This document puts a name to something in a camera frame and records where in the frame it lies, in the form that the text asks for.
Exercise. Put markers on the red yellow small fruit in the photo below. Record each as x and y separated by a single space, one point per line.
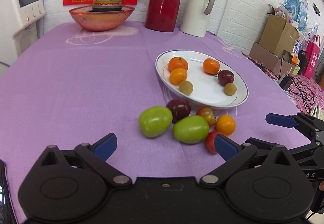
208 114

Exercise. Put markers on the orange glass bowl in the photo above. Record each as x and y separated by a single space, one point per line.
97 21

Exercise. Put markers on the red thermos jug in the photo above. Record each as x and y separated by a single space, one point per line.
162 15

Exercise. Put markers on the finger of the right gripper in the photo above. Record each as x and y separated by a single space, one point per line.
268 147
281 120

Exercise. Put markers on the small orange kumquat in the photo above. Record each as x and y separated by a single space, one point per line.
225 124

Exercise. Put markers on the blue decorative plate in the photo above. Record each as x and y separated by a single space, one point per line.
293 6

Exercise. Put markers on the upper cardboard box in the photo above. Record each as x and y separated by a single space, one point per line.
278 36

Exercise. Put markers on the lower cardboard box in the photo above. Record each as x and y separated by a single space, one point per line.
272 62

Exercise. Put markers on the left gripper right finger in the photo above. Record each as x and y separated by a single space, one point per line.
238 157

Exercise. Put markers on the white water dispenser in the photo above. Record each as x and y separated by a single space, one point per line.
18 28

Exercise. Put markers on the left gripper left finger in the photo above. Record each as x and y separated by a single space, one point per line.
93 157

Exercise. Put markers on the small orange tangerine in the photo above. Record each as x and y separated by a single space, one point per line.
177 76

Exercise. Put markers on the white thermos jug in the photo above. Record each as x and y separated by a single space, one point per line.
196 17

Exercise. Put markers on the red cherry tomato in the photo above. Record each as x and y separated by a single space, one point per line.
210 141

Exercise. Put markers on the pink gift bag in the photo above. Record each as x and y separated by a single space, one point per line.
312 54

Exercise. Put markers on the white round plate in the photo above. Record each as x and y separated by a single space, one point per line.
207 91

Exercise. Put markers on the brown longan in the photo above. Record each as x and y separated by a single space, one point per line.
230 89
185 87

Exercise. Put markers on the cardboard box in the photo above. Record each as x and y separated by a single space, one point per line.
278 36
272 62

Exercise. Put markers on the large orange tangerine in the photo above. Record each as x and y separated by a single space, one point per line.
177 62

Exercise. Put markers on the stacked bowls and cups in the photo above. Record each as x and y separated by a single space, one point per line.
107 0

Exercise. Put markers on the dark red plum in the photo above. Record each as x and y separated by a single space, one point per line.
180 109

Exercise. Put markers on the orange tangerine with leaf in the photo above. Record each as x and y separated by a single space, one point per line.
211 66

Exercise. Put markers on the black power adapter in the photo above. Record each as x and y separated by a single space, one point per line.
285 82

